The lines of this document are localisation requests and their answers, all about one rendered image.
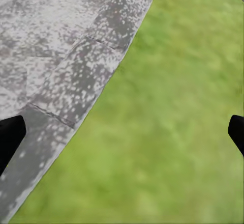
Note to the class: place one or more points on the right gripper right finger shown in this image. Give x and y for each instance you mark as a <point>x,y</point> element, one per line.
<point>236,131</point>

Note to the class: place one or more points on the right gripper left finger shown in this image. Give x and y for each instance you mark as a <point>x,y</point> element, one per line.
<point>12,132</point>

